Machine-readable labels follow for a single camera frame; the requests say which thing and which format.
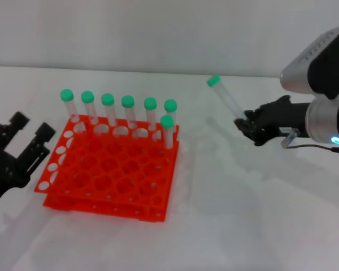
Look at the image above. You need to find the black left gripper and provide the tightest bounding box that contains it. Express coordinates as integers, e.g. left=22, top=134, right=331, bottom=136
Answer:
left=0, top=111, right=57, bottom=211

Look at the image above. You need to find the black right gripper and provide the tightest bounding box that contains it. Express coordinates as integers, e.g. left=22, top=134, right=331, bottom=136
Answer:
left=233, top=95, right=310, bottom=147

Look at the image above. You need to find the orange plastic test tube rack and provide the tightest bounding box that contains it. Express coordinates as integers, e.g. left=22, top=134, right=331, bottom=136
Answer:
left=33, top=114, right=181, bottom=224

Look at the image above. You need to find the green-capped clear test tube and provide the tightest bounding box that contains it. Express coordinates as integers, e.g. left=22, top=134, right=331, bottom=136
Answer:
left=206, top=75, right=247, bottom=119
left=59, top=89, right=80, bottom=125
left=101, top=93, right=118, bottom=127
left=160, top=115, right=175, bottom=150
left=121, top=95, right=138, bottom=129
left=80, top=90, right=99, bottom=125
left=164, top=99, right=178, bottom=133
left=144, top=97, right=158, bottom=132

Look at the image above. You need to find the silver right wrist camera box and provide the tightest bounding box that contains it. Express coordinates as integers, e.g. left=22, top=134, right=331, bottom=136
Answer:
left=280, top=24, right=339, bottom=100

